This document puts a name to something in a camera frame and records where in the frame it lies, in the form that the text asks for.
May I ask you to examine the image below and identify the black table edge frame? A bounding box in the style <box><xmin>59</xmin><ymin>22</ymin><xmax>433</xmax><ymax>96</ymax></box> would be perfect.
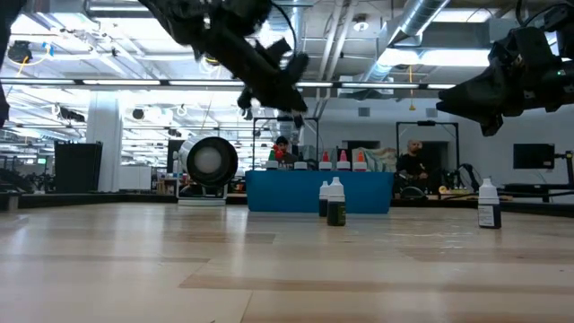
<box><xmin>0</xmin><ymin>191</ymin><xmax>574</xmax><ymax>219</ymax></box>

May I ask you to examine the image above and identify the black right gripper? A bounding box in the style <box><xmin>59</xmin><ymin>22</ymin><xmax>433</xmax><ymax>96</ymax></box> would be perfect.
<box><xmin>436</xmin><ymin>25</ymin><xmax>560</xmax><ymax>137</ymax></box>

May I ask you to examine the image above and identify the rectangular ceiling light panel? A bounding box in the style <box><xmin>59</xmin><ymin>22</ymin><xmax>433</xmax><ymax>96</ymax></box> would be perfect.
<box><xmin>380</xmin><ymin>47</ymin><xmax>491</xmax><ymax>67</ymax></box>

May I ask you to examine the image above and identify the black round ceiling device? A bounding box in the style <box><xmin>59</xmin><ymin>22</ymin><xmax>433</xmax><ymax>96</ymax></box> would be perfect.
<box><xmin>7</xmin><ymin>39</ymin><xmax>34</xmax><ymax>65</ymax></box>

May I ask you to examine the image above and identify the person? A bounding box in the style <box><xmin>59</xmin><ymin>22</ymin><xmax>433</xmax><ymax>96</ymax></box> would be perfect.
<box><xmin>396</xmin><ymin>138</ymin><xmax>432</xmax><ymax>192</ymax></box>
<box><xmin>273</xmin><ymin>135</ymin><xmax>300</xmax><ymax>171</ymax></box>

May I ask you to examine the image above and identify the white structural column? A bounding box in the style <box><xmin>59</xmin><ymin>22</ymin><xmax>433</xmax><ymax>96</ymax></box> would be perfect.
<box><xmin>85</xmin><ymin>92</ymin><xmax>123</xmax><ymax>193</ymax></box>

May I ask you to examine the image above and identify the black cabinet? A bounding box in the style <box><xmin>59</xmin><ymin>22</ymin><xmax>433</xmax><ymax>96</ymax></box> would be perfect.
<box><xmin>53</xmin><ymin>141</ymin><xmax>103</xmax><ymax>195</ymax></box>

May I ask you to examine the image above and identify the blue plastic bin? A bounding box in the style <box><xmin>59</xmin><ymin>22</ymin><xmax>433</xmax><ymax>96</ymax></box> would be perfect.
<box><xmin>244</xmin><ymin>170</ymin><xmax>396</xmax><ymax>214</ymax></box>

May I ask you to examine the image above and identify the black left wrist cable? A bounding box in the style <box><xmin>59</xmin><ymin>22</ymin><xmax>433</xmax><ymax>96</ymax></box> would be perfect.
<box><xmin>271</xmin><ymin>2</ymin><xmax>299</xmax><ymax>62</ymax></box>

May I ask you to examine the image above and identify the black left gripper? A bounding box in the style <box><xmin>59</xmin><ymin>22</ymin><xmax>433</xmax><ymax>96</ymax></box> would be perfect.
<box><xmin>178</xmin><ymin>0</ymin><xmax>311</xmax><ymax>114</ymax></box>

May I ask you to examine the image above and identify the small white-capped dropper bottle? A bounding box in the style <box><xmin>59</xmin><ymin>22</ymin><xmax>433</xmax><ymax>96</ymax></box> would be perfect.
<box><xmin>318</xmin><ymin>180</ymin><xmax>331</xmax><ymax>218</ymax></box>
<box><xmin>477</xmin><ymin>177</ymin><xmax>503</xmax><ymax>230</ymax></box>
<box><xmin>326</xmin><ymin>176</ymin><xmax>347</xmax><ymax>227</ymax></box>

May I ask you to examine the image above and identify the black rectangular metal frame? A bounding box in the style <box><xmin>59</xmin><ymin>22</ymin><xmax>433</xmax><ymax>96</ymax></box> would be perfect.
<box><xmin>252</xmin><ymin>116</ymin><xmax>319</xmax><ymax>171</ymax></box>
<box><xmin>396</xmin><ymin>120</ymin><xmax>461</xmax><ymax>189</ymax></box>

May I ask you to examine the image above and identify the long linear ceiling light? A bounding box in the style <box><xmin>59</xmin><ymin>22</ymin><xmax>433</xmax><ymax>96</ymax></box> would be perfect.
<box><xmin>0</xmin><ymin>78</ymin><xmax>457</xmax><ymax>91</ymax></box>

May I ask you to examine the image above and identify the pink-capped food coloring bottle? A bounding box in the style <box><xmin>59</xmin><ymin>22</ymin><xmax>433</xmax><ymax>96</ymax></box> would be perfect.
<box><xmin>335</xmin><ymin>149</ymin><xmax>352</xmax><ymax>172</ymax></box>

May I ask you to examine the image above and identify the white low cabinet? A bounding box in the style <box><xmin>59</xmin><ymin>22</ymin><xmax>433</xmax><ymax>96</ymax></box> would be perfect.
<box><xmin>118</xmin><ymin>164</ymin><xmax>152</xmax><ymax>191</ymax></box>

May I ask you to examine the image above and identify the yellow hanging cord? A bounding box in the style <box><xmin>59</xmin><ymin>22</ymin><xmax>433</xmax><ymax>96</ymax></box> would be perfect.
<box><xmin>407</xmin><ymin>65</ymin><xmax>416</xmax><ymax>111</ymax></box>

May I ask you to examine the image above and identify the white black cylindrical lamp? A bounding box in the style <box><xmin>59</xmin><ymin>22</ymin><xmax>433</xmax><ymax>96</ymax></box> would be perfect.
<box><xmin>174</xmin><ymin>135</ymin><xmax>239</xmax><ymax>207</ymax></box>

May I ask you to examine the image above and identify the orange-capped food coloring bottle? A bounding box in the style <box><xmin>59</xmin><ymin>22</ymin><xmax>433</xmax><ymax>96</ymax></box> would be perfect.
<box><xmin>352</xmin><ymin>150</ymin><xmax>369</xmax><ymax>172</ymax></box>

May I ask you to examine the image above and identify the black desk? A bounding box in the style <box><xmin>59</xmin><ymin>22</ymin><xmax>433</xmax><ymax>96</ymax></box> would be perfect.
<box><xmin>497</xmin><ymin>182</ymin><xmax>574</xmax><ymax>203</ymax></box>

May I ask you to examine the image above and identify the black wall monitor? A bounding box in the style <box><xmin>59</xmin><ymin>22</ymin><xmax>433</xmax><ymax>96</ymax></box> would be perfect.
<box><xmin>513</xmin><ymin>143</ymin><xmax>556</xmax><ymax>170</ymax></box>

